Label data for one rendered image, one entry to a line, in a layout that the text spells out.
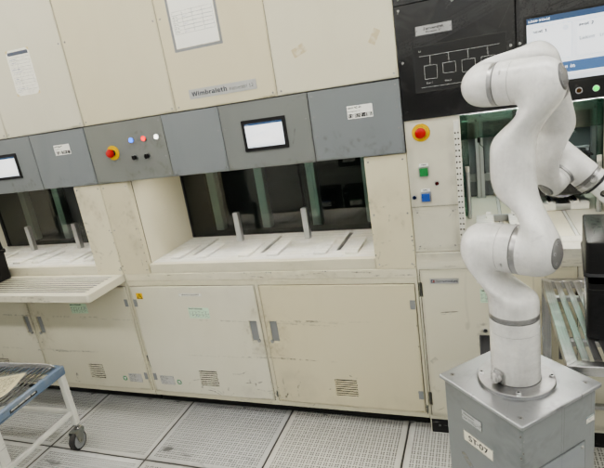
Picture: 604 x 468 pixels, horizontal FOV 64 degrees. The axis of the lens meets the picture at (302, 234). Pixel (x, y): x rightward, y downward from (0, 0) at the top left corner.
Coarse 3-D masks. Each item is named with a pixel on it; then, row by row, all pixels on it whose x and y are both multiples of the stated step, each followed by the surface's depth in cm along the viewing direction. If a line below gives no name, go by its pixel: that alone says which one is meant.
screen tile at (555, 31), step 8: (552, 24) 160; (560, 24) 159; (536, 32) 162; (544, 32) 161; (552, 32) 160; (560, 32) 160; (568, 32) 159; (536, 40) 163; (544, 40) 162; (560, 40) 160; (568, 40) 160; (560, 48) 161; (568, 48) 160; (560, 56) 162; (568, 56) 161
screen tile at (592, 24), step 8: (600, 16) 155; (576, 24) 158; (584, 24) 157; (592, 24) 156; (600, 24) 156; (576, 32) 158; (584, 32) 158; (576, 40) 159; (592, 40) 158; (600, 40) 157; (576, 48) 160; (584, 48) 159; (592, 48) 158; (600, 48) 158
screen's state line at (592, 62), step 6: (576, 60) 161; (582, 60) 160; (588, 60) 160; (594, 60) 159; (600, 60) 159; (570, 66) 162; (576, 66) 161; (582, 66) 161; (588, 66) 160; (594, 66) 160; (600, 66) 159
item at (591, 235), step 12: (588, 216) 154; (600, 216) 152; (588, 228) 143; (600, 228) 142; (588, 240) 134; (600, 240) 133; (588, 252) 134; (600, 252) 132; (588, 264) 135; (600, 264) 133; (588, 276) 135; (600, 276) 134
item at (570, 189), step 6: (582, 150) 228; (588, 150) 220; (588, 156) 214; (570, 186) 220; (540, 192) 225; (564, 192) 222; (570, 192) 221; (576, 192) 220; (582, 192) 219; (546, 198) 233
